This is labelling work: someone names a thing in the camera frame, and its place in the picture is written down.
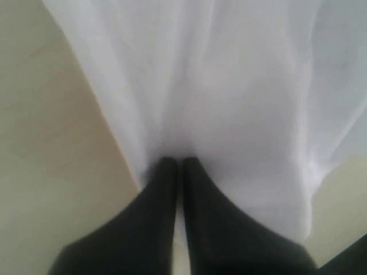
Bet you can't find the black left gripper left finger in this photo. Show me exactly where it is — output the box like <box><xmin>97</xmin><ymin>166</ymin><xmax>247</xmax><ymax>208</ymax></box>
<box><xmin>49</xmin><ymin>158</ymin><xmax>178</xmax><ymax>274</ymax></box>

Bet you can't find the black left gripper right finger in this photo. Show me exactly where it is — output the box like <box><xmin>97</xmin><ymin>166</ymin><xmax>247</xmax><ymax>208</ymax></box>
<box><xmin>182</xmin><ymin>158</ymin><xmax>317</xmax><ymax>274</ymax></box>

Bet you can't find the white t-shirt with red logo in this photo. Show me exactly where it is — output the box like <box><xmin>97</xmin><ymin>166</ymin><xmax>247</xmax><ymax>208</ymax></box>
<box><xmin>44</xmin><ymin>1</ymin><xmax>366</xmax><ymax>243</ymax></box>

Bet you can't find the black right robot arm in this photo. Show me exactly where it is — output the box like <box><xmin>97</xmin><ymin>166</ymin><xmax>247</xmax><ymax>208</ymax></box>
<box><xmin>318</xmin><ymin>235</ymin><xmax>367</xmax><ymax>275</ymax></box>

